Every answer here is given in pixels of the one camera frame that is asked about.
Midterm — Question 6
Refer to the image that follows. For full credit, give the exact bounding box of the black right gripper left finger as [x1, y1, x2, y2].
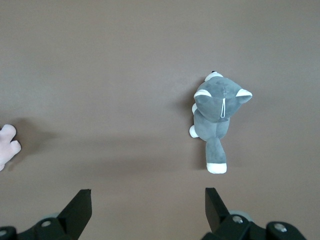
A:
[17, 188, 93, 240]

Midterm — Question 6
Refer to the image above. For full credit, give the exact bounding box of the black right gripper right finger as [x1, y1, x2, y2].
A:
[201, 187, 309, 240]

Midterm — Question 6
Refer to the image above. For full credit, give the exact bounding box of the pale pink white plush dog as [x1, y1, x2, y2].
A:
[0, 124, 22, 172]

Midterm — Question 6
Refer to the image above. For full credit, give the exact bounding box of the grey white husky plush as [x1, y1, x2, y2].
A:
[188, 70, 253, 175]

